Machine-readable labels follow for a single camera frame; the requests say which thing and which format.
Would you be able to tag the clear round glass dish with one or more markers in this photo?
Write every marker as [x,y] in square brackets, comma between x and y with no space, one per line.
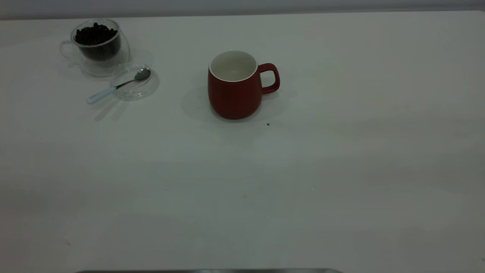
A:
[144,91]

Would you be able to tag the red ceramic mug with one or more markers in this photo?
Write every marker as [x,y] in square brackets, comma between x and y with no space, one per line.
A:
[235,100]

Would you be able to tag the clear double-wall glass cup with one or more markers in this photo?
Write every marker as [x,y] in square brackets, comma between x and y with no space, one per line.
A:
[124,53]

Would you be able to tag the pile of dark coffee beans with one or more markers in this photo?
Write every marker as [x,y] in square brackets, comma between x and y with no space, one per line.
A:
[94,36]

